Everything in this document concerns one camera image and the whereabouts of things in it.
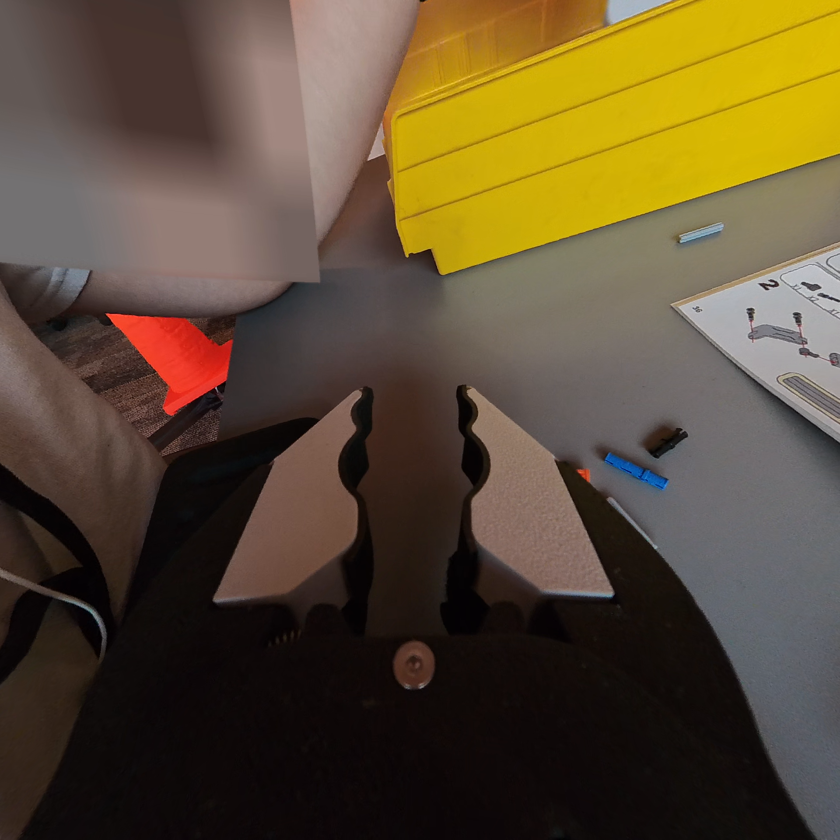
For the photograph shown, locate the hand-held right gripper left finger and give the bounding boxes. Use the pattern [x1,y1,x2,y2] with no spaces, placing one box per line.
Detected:
[211,386,375,614]

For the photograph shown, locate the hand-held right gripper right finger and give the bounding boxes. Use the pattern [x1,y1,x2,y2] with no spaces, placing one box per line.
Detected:
[456,385,616,622]

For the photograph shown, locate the blue toy pin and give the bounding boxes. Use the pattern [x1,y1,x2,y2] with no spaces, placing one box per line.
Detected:
[602,451,671,492]

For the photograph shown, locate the yellow plastic bin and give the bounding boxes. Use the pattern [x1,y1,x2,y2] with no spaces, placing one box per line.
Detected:
[382,0,840,277]

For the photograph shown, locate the person's left forearm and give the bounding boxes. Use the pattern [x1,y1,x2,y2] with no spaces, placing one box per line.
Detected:
[289,0,422,245]

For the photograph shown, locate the black studded foam mat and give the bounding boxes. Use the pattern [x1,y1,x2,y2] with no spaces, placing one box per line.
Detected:
[134,415,324,611]

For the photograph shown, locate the black tripod legs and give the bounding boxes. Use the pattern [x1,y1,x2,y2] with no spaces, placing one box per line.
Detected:
[149,386,228,452]

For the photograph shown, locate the orange traffic cone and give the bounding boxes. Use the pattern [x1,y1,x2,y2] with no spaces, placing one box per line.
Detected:
[106,313,235,417]

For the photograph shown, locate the light grey shirt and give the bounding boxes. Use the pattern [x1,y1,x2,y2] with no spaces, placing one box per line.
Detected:
[0,262,169,840]

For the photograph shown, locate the building instruction booklet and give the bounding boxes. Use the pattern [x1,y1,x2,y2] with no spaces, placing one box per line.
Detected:
[670,241,840,445]

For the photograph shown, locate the black lanyard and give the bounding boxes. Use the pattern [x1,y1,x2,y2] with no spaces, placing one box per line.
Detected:
[0,461,117,685]

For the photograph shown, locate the thin white cord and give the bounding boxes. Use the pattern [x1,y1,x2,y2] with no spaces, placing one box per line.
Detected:
[0,566,110,662]

